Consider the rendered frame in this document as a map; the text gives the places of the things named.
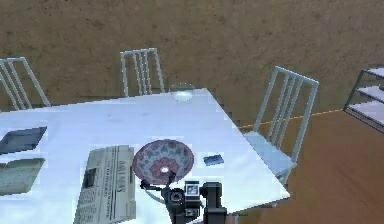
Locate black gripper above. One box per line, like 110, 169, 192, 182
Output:
139, 171, 187, 224

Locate red grey white patterned dish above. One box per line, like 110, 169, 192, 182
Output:
131, 138, 195, 186

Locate folded newspaper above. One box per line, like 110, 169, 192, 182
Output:
72, 144, 137, 224

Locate small dark grey card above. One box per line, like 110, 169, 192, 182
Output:
202, 153, 225, 167

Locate white table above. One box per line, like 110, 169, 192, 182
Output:
0, 87, 291, 224

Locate clear glass bowl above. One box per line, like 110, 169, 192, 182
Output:
168, 82, 196, 103

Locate white slatted chair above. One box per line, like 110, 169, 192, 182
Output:
119, 47, 166, 99
0, 56, 52, 113
242, 65, 320, 187

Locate dark frame shelf unit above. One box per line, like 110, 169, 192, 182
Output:
342, 65, 384, 135

